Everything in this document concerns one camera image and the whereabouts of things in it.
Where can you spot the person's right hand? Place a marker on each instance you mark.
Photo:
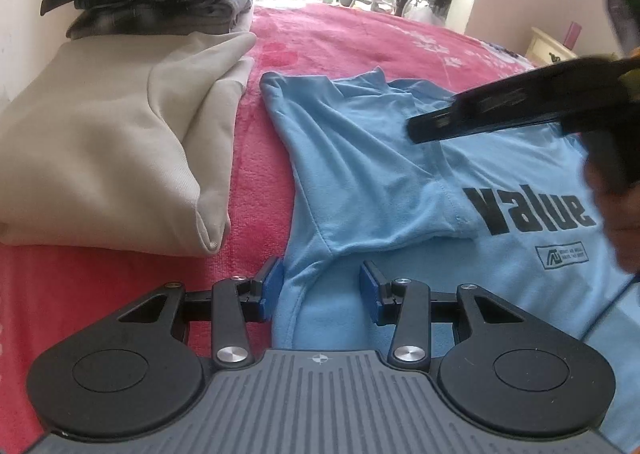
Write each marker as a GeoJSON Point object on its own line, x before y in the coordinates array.
{"type": "Point", "coordinates": [625, 229]}

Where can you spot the purple box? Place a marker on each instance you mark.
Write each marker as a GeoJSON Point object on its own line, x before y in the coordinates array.
{"type": "Point", "coordinates": [572, 35]}

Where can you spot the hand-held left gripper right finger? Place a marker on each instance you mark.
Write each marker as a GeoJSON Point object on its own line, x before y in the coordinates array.
{"type": "Point", "coordinates": [370, 289]}

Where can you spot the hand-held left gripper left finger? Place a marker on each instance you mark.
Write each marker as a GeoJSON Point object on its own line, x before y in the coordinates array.
{"type": "Point", "coordinates": [272, 284]}

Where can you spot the folded beige garment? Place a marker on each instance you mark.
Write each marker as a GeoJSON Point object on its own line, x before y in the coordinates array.
{"type": "Point", "coordinates": [110, 143]}

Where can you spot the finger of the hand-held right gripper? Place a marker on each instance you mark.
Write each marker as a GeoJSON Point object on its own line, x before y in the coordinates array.
{"type": "Point", "coordinates": [500, 108]}

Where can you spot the red floral blanket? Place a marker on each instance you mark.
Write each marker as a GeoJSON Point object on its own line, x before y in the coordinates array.
{"type": "Point", "coordinates": [320, 43]}

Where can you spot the light blue printed t-shirt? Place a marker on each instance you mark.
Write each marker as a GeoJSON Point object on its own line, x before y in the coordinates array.
{"type": "Point", "coordinates": [380, 168]}

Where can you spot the white plastic bag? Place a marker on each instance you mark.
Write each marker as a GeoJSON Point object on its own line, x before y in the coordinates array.
{"type": "Point", "coordinates": [430, 16]}

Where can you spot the cream nightstand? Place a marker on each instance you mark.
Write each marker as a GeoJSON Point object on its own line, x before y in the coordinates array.
{"type": "Point", "coordinates": [550, 48]}

